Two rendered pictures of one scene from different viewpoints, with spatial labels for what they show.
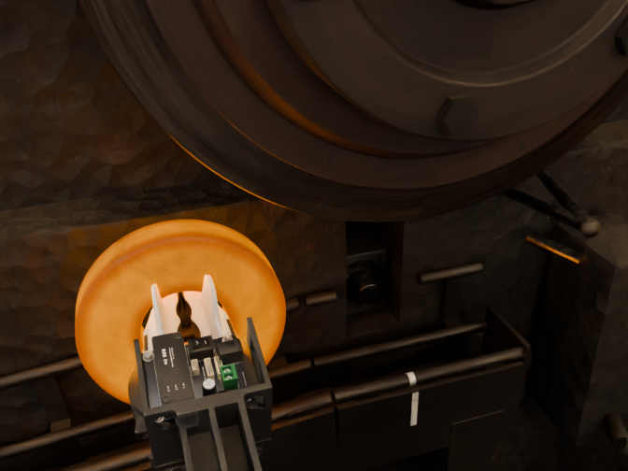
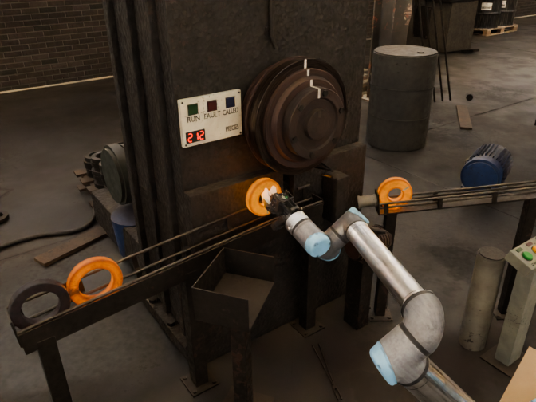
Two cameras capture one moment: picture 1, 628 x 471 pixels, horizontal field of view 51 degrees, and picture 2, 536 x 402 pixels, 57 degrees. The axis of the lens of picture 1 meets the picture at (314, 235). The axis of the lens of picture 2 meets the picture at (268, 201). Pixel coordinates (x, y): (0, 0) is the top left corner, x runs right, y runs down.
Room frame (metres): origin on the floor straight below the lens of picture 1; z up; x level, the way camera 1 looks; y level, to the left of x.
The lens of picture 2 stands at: (-1.30, 0.66, 1.72)
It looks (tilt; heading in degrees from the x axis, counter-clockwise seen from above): 27 degrees down; 342
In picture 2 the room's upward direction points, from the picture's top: 1 degrees counter-clockwise
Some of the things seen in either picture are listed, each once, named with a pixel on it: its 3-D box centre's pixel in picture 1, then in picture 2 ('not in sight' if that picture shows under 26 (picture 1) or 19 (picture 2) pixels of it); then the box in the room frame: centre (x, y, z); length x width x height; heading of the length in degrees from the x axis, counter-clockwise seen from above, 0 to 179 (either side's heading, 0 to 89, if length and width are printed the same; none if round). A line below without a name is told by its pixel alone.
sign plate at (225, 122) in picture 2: not in sight; (211, 117); (0.51, 0.28, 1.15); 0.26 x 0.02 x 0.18; 107
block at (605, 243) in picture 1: (592, 329); (334, 196); (0.58, -0.30, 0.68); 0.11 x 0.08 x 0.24; 17
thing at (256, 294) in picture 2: not in sight; (238, 348); (0.10, 0.32, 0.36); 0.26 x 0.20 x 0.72; 142
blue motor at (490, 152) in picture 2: not in sight; (488, 167); (1.54, -2.11, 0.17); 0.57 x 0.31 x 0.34; 127
